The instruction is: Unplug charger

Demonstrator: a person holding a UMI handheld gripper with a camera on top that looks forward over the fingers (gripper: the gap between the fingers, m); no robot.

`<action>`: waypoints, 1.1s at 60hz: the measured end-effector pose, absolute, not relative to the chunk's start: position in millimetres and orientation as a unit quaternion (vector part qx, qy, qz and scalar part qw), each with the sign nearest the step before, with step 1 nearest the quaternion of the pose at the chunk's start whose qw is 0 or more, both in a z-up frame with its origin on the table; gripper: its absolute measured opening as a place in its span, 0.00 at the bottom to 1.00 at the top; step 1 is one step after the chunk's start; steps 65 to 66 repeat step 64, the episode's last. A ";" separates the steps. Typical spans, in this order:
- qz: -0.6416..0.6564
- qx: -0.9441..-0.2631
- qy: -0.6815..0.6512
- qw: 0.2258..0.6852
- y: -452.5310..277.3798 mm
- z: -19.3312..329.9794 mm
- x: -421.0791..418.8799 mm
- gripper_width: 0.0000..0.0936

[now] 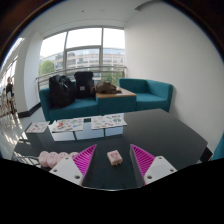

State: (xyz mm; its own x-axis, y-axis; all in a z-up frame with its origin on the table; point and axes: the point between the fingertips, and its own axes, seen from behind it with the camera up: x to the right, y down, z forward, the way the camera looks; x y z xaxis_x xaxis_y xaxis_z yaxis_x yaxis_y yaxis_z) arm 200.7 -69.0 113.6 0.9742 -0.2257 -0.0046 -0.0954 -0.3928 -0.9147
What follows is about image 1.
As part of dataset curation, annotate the medium sticker sheet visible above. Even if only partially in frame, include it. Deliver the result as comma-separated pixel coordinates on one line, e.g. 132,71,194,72
47,117,85,134

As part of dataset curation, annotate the pink power strip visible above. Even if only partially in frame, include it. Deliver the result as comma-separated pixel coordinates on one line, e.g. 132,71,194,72
37,150,80,169

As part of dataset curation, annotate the metal window railing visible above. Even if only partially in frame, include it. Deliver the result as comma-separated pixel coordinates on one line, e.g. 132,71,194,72
35,65,128,92

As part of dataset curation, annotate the soft black backpack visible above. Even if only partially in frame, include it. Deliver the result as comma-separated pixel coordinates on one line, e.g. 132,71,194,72
48,74,76,110

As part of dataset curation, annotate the pink charger block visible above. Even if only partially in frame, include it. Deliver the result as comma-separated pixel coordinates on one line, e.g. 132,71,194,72
106,149,124,167

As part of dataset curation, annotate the small sticker sheet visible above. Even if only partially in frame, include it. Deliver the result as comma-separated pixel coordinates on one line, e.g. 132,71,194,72
25,121,51,135

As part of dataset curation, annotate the boxy black backpack with label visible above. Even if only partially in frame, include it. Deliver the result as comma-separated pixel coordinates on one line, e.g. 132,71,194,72
73,70,96,100

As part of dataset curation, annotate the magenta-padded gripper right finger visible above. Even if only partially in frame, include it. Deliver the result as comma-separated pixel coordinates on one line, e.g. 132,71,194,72
129,143,178,187

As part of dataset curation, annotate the large sticker sheet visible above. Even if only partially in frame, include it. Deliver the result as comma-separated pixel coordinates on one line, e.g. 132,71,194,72
90,113,129,131

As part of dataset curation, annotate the wood-topped teal side table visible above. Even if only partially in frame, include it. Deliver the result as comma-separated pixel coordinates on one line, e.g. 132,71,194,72
95,87,138,116

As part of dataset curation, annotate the person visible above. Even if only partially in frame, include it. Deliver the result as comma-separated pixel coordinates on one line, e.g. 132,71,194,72
4,76,15,98

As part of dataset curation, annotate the brown jacket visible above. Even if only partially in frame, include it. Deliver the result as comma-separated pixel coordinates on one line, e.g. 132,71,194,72
93,81,123,95

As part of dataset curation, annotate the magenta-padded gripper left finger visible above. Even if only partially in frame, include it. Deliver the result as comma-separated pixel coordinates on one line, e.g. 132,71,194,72
49,143,98,187

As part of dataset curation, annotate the teal chair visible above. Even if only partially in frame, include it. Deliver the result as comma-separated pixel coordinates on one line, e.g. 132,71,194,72
211,131,224,161

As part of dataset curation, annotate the teal sofa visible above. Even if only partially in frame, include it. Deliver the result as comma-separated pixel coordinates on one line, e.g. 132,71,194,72
38,86,100,122

